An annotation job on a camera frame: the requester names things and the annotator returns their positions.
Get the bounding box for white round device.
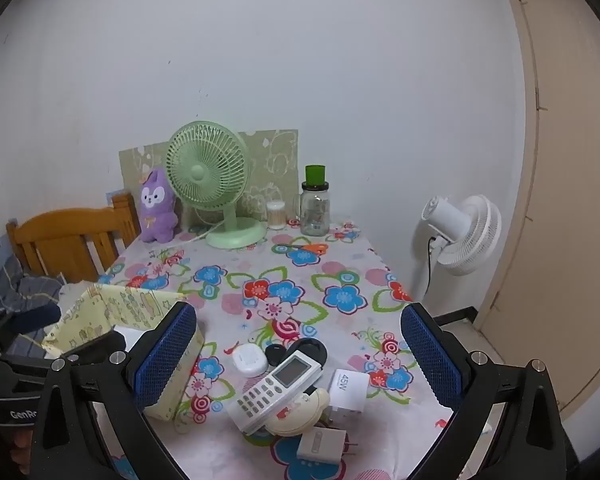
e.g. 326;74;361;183
231;344;268;377

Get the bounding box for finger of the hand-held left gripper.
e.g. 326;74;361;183
60;332;127;367
9;303;62;337

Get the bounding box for white power adapter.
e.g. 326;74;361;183
296;427;358;462

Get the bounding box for beige door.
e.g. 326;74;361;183
477;0;600;421

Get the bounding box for white remote control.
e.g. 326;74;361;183
224;351;326;436

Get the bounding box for black fan cable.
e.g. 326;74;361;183
426;237;446;306

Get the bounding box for green desk fan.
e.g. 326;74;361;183
166;121;268;250

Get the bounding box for white card packet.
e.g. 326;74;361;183
111;326;153;343

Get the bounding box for white charger block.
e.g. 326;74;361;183
327;368;370;423

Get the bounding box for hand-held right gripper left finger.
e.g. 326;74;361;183
30;302;198;480

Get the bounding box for clear glass jar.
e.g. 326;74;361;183
300;182;331;237

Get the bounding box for green patterned board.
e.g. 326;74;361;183
119;129;300;241

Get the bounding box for white fan cable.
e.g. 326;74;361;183
180;219;231;247

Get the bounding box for grey plaid bedding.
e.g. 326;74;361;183
0;255;68;361

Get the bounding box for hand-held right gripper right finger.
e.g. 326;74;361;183
400;302;568;480

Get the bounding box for cotton swab jar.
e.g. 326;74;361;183
266;200;287;231

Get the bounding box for orange scissors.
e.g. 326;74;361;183
277;242;329;256

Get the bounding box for cream round case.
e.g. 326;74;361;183
265;387;331;436

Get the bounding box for white standing fan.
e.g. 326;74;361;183
412;195;502;311

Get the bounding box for yellow patterned storage box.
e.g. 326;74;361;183
42;282;206;421

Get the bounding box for purple plush toy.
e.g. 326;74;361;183
139;169;182;243

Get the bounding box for person's left hand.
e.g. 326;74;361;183
7;430;33;480

